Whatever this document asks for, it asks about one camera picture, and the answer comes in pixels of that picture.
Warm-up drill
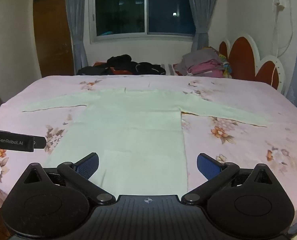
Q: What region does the cream knit sweater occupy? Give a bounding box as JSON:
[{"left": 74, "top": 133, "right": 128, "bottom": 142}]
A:
[{"left": 22, "top": 88, "right": 268, "bottom": 197}]

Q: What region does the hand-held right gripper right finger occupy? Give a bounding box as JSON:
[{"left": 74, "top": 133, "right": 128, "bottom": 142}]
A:
[{"left": 181, "top": 152, "right": 277, "bottom": 205}]

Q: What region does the pile of dark clothes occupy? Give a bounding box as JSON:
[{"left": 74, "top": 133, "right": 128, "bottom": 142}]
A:
[{"left": 77, "top": 54, "right": 166, "bottom": 76}]

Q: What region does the brown wooden door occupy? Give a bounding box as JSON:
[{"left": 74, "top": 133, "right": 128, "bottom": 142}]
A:
[{"left": 33, "top": 0, "right": 75, "bottom": 78}]

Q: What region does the grey curtain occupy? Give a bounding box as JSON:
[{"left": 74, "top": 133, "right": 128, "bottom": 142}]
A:
[
  {"left": 64, "top": 0, "right": 89, "bottom": 75},
  {"left": 185, "top": 0, "right": 220, "bottom": 52}
]

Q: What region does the pink floral bed sheet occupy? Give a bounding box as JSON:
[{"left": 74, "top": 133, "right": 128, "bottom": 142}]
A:
[{"left": 0, "top": 74, "right": 297, "bottom": 219}]

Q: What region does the grey striped cloth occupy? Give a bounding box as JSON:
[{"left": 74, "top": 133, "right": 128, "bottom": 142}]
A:
[{"left": 160, "top": 63, "right": 176, "bottom": 76}]

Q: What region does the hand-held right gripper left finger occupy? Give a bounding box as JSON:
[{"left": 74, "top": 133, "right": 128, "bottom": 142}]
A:
[{"left": 21, "top": 152, "right": 117, "bottom": 205}]

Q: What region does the white wall socket with plug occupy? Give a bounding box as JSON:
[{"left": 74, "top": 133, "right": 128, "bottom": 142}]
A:
[{"left": 273, "top": 0, "right": 285, "bottom": 12}]

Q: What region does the sliding glass window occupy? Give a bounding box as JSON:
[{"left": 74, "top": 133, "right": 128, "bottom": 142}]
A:
[{"left": 90, "top": 0, "right": 196, "bottom": 44}]

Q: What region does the red and white headboard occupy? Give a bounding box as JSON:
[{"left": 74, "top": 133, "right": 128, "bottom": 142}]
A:
[{"left": 218, "top": 33, "right": 287, "bottom": 97}]

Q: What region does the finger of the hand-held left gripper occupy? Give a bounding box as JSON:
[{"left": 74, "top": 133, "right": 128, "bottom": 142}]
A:
[{"left": 34, "top": 136, "right": 47, "bottom": 149}]

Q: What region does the stack of folded clothes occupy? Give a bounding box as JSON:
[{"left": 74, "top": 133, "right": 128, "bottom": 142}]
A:
[{"left": 175, "top": 47, "right": 233, "bottom": 79}]

